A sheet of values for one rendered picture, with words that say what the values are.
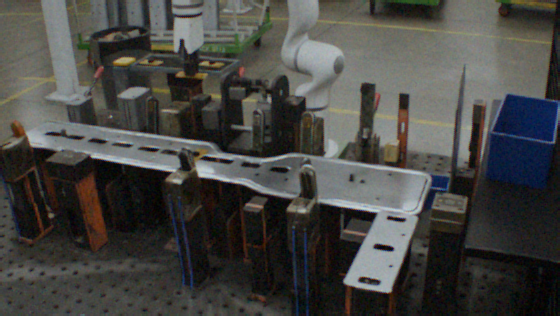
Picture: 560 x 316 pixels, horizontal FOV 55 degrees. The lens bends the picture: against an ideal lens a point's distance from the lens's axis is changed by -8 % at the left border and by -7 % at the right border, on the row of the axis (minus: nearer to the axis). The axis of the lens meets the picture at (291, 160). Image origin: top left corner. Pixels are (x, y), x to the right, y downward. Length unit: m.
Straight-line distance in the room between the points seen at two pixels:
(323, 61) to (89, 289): 1.03
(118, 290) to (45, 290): 0.23
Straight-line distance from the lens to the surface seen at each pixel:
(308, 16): 1.89
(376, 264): 1.21
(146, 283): 1.71
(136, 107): 1.91
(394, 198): 1.44
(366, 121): 1.59
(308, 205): 1.32
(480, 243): 1.25
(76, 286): 1.77
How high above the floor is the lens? 1.74
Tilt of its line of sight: 27 degrees down
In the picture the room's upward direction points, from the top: 3 degrees counter-clockwise
